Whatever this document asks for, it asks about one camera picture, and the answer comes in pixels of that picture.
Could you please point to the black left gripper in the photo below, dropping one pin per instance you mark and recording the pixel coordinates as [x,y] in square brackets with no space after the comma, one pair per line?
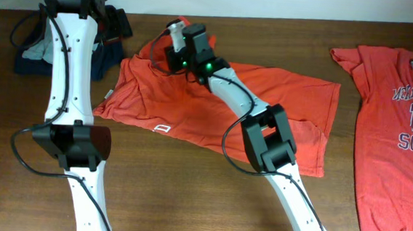
[120,25]

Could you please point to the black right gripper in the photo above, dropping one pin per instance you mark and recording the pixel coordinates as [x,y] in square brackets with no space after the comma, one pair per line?
[173,64]

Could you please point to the orange Fram t-shirt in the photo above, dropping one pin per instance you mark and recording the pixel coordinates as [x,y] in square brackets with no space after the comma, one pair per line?
[174,106]

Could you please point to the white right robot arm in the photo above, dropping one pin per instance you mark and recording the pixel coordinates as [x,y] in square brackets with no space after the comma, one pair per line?
[268,141]

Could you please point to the dark navy folded garment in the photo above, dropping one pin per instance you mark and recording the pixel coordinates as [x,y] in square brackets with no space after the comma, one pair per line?
[104,56]

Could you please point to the light grey folded shirt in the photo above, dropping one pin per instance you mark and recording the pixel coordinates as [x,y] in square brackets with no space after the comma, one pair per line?
[43,50]

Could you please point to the red soccer t-shirt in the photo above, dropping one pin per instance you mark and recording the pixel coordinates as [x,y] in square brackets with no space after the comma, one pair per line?
[384,135]

